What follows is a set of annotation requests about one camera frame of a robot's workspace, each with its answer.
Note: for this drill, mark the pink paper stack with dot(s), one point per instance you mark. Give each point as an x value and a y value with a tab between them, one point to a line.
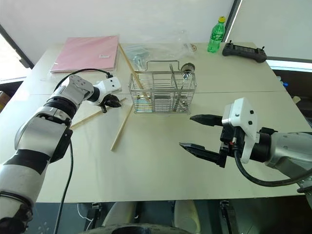
85	53

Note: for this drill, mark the black remote controller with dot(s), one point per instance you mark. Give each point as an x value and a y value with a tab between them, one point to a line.
243	51

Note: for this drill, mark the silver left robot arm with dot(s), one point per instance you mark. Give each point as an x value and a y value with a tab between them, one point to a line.
36	131

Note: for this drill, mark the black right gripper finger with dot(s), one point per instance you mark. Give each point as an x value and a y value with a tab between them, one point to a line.
204	153
207	120

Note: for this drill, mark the clear plastic bag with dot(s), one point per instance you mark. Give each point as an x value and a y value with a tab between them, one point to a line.
156	48

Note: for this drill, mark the metal spoon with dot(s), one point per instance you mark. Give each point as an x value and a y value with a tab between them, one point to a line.
187	68

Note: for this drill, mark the green plastic bottle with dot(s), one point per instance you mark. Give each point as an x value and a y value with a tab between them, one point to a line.
215	36

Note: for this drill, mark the wooden chopstick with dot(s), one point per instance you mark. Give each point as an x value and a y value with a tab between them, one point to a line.
132	70
85	120
122	126

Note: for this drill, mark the grey window frame post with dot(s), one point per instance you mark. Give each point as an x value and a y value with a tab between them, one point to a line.
233	19

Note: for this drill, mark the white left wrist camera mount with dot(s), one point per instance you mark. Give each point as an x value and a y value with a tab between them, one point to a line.
111	85

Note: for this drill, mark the white rounded robot leg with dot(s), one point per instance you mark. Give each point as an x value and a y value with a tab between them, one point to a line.
186	214
119	212

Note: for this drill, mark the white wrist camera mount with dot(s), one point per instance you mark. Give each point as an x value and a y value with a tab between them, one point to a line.
111	85
243	114

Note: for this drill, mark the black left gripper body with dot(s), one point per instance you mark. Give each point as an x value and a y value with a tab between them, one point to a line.
107	100

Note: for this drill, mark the dark window frame bar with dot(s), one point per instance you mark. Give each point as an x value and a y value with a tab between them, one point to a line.
17	48

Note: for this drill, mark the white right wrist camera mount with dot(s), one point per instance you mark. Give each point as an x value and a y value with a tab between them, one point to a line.
243	114

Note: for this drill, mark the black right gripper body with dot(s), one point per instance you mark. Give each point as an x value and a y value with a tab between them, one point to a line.
231	139

